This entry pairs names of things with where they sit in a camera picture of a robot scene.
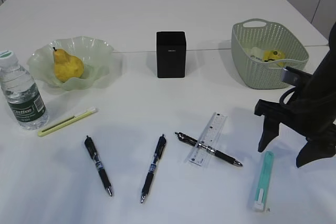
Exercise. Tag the green woven plastic basket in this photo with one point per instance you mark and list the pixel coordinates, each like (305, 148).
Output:
(266, 36)

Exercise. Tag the teal white utility knife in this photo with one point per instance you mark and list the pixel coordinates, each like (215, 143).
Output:
(264, 181)

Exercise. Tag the black square pen holder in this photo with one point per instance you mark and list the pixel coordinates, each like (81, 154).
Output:
(170, 54)

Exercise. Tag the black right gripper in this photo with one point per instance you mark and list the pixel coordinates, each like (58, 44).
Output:
(308, 110)

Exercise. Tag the yellow white waste paper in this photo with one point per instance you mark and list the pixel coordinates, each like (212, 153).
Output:
(260, 55)

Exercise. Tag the blue black gel pen middle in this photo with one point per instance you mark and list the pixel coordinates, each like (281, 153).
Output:
(151, 172)

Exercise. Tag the yellow-green utility knife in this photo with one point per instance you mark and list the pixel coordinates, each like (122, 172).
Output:
(66, 122)

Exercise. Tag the clear plastic ruler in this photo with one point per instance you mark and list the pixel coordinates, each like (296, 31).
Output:
(209, 136)

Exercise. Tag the pale green wavy glass plate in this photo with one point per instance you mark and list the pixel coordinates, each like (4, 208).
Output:
(96, 55)

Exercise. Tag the black gel pen on ruler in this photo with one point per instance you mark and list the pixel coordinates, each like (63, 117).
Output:
(191, 141)

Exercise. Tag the black gel pen left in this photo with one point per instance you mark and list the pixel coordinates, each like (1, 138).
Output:
(94, 155)

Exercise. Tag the clear plastic water bottle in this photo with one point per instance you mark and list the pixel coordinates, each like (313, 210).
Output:
(22, 93)

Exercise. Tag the yellow pear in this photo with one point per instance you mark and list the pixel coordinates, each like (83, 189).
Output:
(66, 66)

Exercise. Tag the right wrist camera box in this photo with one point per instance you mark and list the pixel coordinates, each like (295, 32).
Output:
(295, 77)

